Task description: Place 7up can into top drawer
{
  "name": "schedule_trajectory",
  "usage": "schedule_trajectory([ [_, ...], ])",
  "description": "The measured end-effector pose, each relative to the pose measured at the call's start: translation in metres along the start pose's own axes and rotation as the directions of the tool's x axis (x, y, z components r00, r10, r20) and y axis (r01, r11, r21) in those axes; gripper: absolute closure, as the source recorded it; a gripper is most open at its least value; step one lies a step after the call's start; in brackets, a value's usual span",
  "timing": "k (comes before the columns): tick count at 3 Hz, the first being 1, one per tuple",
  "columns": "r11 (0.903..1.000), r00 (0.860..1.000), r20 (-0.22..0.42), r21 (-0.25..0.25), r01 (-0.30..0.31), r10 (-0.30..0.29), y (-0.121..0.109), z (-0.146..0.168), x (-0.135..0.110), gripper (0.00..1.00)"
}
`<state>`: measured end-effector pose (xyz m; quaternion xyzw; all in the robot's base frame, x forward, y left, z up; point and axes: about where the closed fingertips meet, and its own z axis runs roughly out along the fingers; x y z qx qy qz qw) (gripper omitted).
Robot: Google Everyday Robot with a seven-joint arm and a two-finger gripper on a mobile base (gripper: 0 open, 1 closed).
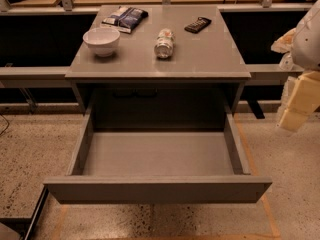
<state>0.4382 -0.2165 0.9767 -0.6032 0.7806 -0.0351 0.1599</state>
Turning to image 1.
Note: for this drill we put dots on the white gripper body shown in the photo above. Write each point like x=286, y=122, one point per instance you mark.
x=307, y=47

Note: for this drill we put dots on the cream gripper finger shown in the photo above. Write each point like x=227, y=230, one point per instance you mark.
x=286, y=94
x=304, y=100

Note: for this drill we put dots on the open grey top drawer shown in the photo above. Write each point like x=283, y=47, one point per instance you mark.
x=158, y=167

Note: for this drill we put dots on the grey drawer cabinet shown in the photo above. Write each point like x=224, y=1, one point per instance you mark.
x=132, y=89

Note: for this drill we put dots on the white bowl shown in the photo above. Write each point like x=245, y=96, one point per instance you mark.
x=102, y=41

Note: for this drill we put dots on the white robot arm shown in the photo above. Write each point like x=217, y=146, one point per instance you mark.
x=300, y=47

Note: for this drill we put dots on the blue chip bag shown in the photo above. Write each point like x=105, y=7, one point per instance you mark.
x=125, y=19

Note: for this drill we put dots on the black calculator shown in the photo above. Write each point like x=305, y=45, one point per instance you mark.
x=197, y=26

